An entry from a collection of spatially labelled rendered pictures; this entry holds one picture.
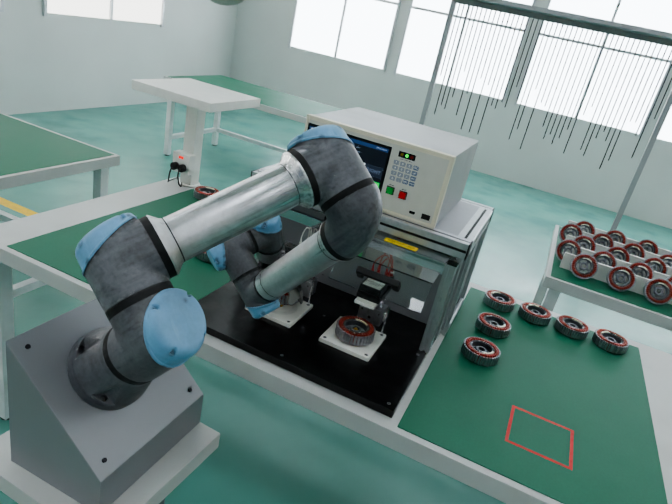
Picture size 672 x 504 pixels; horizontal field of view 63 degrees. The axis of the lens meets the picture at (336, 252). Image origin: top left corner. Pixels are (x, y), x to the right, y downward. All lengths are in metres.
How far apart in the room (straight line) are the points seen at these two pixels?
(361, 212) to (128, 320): 0.44
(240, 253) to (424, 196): 0.52
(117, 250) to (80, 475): 0.39
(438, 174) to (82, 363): 0.96
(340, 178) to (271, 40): 7.91
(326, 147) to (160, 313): 0.42
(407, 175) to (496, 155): 6.35
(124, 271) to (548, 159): 7.14
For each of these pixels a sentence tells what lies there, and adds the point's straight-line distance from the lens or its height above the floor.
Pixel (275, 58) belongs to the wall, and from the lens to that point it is 8.84.
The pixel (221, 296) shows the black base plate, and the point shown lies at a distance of 1.65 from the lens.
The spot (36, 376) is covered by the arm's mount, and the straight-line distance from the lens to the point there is 1.04.
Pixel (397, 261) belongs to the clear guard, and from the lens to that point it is 1.37.
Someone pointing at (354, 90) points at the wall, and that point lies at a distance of 8.28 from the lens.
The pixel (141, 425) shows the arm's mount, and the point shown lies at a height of 0.85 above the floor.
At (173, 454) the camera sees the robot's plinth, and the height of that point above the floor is 0.75.
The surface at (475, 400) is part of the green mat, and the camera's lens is 1.53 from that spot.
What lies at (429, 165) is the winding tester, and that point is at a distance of 1.48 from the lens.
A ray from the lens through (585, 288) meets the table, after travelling 2.57.
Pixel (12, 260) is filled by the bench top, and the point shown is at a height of 0.73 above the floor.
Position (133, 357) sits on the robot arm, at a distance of 0.95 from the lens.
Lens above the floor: 1.60
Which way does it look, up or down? 23 degrees down
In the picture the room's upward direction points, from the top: 13 degrees clockwise
